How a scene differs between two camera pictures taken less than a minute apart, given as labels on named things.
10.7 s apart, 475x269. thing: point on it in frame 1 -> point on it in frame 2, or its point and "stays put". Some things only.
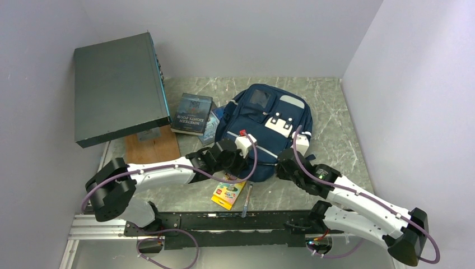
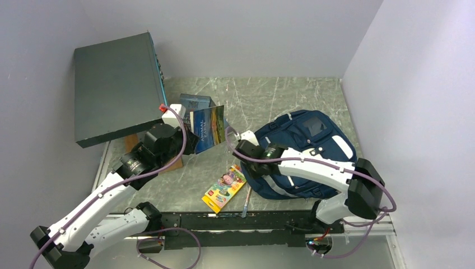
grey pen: [245, 205] stays put
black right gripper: [280, 172] -> [253, 172]
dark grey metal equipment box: [119, 89] stays put
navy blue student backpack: [276, 120] -> [311, 129]
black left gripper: [242, 163] -> [191, 139]
